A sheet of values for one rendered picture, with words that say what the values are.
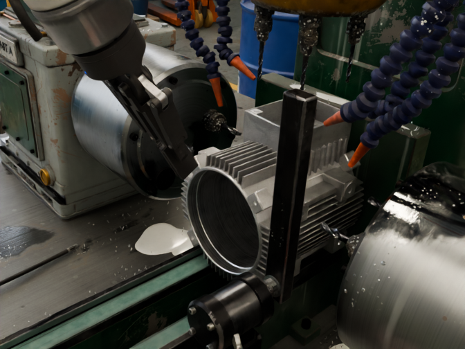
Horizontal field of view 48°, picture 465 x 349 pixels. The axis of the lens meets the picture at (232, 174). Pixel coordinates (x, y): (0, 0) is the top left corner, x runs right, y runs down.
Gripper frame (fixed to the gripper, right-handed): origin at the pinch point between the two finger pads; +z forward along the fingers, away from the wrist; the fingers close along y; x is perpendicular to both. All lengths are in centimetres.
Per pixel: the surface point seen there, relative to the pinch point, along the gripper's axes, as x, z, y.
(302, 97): -6.8, -12.8, -20.3
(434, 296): -1.7, 1.4, -36.4
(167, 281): 12.2, 14.5, -1.9
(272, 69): -109, 121, 127
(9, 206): 22, 23, 50
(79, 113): 1.5, 4.0, 29.1
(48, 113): 4.1, 6.4, 39.9
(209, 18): -246, 254, 399
